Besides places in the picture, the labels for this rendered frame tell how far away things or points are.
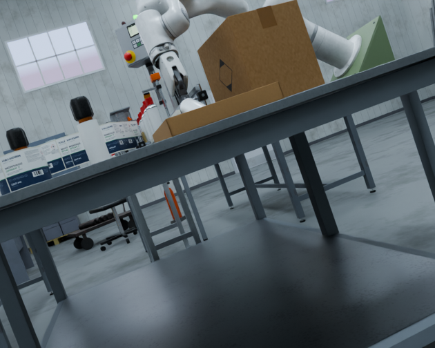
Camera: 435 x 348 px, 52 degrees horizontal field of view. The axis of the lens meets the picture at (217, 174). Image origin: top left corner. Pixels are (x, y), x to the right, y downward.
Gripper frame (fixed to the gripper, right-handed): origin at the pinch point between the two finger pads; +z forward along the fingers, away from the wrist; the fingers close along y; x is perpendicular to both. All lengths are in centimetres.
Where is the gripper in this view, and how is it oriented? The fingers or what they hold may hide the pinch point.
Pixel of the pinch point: (186, 103)
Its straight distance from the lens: 129.2
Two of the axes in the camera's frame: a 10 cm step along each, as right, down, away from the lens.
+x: -9.1, 3.4, -2.3
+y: -1.0, 3.4, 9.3
